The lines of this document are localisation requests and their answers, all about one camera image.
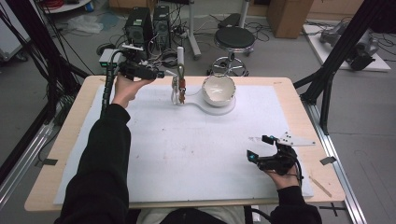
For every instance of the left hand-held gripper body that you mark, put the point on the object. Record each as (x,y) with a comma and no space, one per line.
(137,70)

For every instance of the black tape cross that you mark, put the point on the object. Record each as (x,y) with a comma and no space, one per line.
(333,209)

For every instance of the person's right hand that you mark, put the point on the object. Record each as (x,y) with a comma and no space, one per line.
(285,180)

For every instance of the white bowl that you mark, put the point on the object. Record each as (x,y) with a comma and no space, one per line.
(218,88)

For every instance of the white floor platform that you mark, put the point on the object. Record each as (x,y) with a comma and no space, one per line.
(320,46)

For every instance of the black tape piece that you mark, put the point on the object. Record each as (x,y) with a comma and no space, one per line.
(49,161)
(328,160)

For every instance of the thin wooden stick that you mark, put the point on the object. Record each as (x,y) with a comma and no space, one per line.
(320,186)

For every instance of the clear plastic bag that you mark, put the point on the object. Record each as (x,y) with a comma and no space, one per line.
(85,24)

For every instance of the wooden cabinet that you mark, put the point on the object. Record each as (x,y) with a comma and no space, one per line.
(289,18)

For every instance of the white post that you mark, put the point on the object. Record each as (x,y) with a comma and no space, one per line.
(180,55)

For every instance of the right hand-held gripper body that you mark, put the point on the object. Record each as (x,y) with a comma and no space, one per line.
(280,161)

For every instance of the round white table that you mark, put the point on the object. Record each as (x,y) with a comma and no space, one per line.
(67,6)

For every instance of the black round stool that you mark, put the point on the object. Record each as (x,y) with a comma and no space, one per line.
(234,37)

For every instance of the black metal frame strut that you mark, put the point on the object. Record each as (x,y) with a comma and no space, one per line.
(34,40)
(339,53)

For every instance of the grey robot device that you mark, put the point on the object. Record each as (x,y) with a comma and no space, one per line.
(361,49)

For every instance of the white foam mat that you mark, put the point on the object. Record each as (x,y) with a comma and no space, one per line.
(186,149)

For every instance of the black foot pedal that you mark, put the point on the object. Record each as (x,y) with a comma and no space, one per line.
(229,21)

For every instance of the aluminium rail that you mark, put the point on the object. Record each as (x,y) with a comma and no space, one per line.
(342,180)
(21,161)

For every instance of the person's left hand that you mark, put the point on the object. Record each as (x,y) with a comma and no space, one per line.
(124,91)

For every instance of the white paddle-shaped base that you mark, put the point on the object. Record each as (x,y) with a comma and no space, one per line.
(218,110)

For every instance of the slim black computer tower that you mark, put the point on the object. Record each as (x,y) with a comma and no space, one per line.
(161,26)

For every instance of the grey power box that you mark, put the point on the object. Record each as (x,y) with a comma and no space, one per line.
(107,57)

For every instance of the large black computer tower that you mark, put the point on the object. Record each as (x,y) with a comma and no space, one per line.
(138,29)

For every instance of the person's lap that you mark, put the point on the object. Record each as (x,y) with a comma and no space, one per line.
(193,216)

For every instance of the white stand leg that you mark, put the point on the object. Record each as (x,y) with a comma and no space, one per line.
(193,37)

